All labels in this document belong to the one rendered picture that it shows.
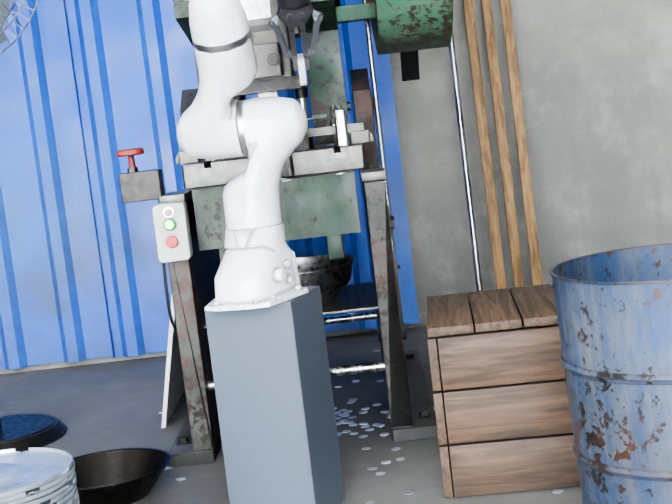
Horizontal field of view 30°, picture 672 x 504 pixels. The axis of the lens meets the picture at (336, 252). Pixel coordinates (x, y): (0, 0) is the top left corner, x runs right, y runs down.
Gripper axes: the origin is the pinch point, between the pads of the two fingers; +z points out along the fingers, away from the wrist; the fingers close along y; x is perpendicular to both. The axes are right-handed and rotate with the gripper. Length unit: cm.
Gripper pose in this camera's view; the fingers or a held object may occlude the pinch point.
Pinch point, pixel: (301, 69)
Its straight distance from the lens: 297.3
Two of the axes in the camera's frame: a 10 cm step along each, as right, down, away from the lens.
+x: -0.9, -5.4, 8.4
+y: 9.9, -1.3, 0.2
